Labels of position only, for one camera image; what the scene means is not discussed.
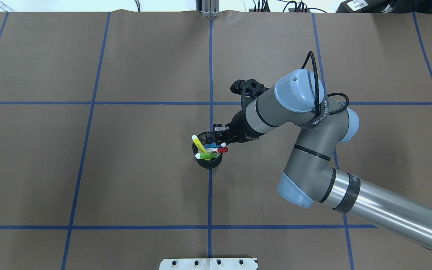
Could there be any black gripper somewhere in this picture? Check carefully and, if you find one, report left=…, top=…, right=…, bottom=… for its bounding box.
left=214, top=79, right=268, bottom=145

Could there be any blue highlighter pen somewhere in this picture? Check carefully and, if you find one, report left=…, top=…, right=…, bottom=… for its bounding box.
left=203, top=143, right=227, bottom=149

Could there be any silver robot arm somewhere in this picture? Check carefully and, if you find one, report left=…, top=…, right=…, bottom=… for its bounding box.
left=213, top=69, right=432, bottom=251

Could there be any black mesh pen cup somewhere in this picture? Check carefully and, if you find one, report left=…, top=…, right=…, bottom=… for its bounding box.
left=192, top=131, right=223, bottom=169

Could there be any red marker pen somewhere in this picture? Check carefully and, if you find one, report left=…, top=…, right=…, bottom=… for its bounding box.
left=204, top=147, right=228, bottom=154

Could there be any yellow highlighter pen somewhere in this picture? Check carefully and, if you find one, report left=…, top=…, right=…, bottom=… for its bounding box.
left=191, top=135, right=207, bottom=153

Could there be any green highlighter pen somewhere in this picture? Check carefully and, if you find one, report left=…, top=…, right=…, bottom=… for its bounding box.
left=195, top=153, right=221, bottom=159

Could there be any brown paper table cover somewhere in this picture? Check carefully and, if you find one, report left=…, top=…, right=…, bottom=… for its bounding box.
left=0, top=10, right=432, bottom=270

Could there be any black box with label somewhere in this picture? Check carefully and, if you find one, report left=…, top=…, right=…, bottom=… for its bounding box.
left=336, top=0, right=390, bottom=13

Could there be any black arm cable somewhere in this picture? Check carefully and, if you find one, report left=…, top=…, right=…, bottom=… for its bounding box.
left=301, top=51, right=350, bottom=115

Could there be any aluminium frame post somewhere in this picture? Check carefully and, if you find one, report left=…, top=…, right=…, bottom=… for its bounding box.
left=195, top=0, right=221, bottom=19

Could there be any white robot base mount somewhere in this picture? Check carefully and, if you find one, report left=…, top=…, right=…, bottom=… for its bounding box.
left=159, top=258, right=259, bottom=270

